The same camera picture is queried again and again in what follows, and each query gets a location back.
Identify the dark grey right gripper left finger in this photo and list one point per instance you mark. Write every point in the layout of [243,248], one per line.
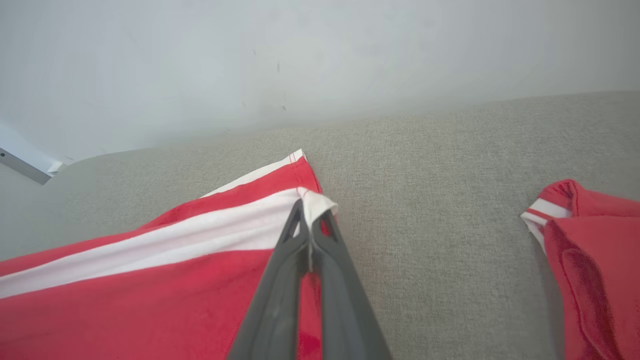
[275,310]

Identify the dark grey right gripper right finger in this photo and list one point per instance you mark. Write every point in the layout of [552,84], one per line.
[345,315]

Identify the red shorts with white stripe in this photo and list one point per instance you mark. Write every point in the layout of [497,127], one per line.
[150,305]

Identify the grey metal rail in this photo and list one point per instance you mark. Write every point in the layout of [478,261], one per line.
[25,167]

